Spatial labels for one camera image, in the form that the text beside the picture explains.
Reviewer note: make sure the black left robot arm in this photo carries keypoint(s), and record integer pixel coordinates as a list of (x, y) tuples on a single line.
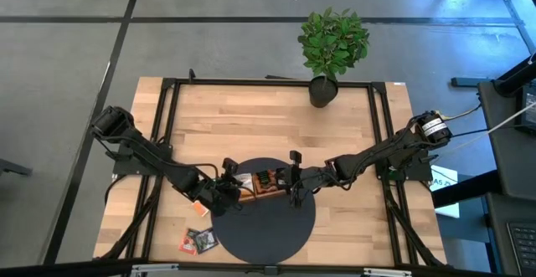
[(155, 157)]

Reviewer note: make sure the small black post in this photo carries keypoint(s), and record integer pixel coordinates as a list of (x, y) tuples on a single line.
[(192, 76)]

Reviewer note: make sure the white paper sign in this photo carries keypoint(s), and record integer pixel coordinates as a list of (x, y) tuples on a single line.
[(439, 172)]

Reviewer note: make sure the black diagonal desk beam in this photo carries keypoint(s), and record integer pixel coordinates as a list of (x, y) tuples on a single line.
[(465, 191)]

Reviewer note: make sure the green potted plant black pot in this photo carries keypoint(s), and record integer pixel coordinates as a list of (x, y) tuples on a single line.
[(333, 42)]

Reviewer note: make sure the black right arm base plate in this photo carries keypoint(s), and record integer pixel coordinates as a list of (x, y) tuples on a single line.
[(421, 173)]

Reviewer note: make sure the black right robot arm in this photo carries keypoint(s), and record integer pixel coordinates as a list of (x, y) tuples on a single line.
[(385, 151)]

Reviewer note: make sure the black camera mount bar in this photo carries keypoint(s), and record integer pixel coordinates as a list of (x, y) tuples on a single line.
[(84, 270)]

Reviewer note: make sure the black metal table frame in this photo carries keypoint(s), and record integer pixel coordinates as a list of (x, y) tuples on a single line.
[(251, 82)]

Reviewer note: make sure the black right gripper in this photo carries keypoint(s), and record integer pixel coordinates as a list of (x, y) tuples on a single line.
[(314, 178)]

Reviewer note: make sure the wooden three-compartment tray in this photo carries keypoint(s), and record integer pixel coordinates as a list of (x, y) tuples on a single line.
[(268, 196)]

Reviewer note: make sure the round dark woven placemat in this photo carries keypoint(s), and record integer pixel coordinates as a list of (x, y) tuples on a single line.
[(264, 235)]

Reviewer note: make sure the black keyboard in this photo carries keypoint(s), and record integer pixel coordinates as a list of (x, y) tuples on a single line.
[(523, 243)]

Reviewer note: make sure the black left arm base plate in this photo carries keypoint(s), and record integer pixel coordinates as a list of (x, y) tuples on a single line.
[(125, 166)]

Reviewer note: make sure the black desk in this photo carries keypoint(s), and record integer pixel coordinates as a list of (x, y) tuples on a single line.
[(502, 164)]

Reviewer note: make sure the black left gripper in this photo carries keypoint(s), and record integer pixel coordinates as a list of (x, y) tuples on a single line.
[(220, 195)]

